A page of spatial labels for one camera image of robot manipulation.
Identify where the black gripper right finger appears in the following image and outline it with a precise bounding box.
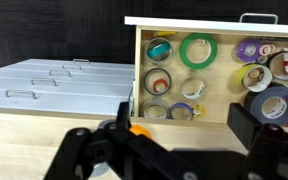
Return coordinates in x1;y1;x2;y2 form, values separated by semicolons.
226;102;288;180

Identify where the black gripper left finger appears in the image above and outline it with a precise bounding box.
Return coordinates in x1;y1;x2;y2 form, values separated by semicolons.
43;101;198;180

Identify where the orange tape roll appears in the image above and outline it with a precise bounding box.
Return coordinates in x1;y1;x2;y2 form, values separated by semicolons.
129;124;152;139

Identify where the wooden drawer with white front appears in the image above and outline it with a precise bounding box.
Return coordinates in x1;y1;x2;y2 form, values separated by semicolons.
123;13;288;128

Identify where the small yellow tape roll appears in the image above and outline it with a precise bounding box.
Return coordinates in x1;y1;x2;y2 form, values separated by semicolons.
191;104;206;118

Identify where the yellow-green and white tape roll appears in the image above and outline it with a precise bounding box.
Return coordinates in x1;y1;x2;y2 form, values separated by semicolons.
239;63;274;94

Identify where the white printed tape roll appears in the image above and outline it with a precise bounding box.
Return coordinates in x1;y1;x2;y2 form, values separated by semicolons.
178;74;207;101

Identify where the white drawer cabinet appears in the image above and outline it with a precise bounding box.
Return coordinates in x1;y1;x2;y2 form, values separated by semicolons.
0;58;136;118

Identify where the blue tape roll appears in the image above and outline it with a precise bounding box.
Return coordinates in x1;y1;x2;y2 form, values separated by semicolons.
169;102;195;122

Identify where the purple tape roll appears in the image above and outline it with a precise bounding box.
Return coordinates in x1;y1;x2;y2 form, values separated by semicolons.
234;38;264;64

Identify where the small pink tape roll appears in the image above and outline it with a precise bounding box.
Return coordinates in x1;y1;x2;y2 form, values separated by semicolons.
258;43;277;57

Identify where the dark roll with red tape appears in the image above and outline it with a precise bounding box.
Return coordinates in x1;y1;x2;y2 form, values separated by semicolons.
142;67;173;97

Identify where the large green tape roll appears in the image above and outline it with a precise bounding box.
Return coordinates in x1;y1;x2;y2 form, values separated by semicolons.
179;32;219;71

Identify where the teal tape in clear roll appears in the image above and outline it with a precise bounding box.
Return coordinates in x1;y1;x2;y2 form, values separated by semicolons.
146;37;174;65

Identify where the yellow marker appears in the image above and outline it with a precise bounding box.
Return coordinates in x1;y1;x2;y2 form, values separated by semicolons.
155;30;177;37

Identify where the grey duct tape roll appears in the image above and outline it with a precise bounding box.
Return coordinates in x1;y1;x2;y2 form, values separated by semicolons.
89;119;118;178

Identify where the large grey-blue duct tape roll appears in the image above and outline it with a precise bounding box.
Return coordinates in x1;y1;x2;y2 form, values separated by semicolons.
248;85;288;127

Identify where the metal handle of wooden drawer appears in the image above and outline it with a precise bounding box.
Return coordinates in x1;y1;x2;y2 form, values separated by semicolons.
239;12;279;25

